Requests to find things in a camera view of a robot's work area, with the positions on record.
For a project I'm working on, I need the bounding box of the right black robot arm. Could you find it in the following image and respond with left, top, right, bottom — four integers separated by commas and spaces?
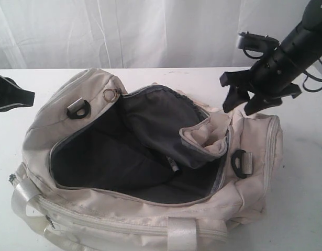
219, 1, 322, 115

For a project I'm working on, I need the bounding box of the white background curtain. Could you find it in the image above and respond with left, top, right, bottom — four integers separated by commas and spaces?
0, 1, 307, 69

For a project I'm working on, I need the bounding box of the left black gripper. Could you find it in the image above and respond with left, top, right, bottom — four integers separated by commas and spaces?
0, 76, 35, 112

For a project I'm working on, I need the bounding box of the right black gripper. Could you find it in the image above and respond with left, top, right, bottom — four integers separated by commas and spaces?
219, 48, 302, 115

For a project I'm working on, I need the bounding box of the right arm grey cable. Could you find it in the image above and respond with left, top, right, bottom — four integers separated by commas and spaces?
302, 59, 322, 94

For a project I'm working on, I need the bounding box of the metal key ring zipper pull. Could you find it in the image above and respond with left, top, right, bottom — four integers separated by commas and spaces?
103, 88, 121, 102

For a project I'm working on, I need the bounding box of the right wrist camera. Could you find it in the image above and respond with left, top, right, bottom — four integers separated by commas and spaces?
236, 32, 279, 60

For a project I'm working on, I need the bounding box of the cream white duffel bag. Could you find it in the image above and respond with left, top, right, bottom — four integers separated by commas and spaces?
9, 69, 283, 250

